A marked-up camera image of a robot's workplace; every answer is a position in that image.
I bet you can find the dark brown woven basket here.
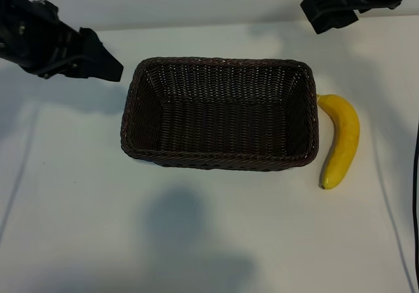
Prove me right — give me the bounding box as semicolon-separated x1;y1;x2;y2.
120;56;320;172

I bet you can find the yellow banana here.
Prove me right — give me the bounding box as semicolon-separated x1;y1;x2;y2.
316;94;361;190

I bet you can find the thin black cable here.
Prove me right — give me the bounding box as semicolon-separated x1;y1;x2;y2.
410;142;419;229

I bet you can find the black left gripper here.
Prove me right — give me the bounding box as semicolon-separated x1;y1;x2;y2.
0;0;125;83

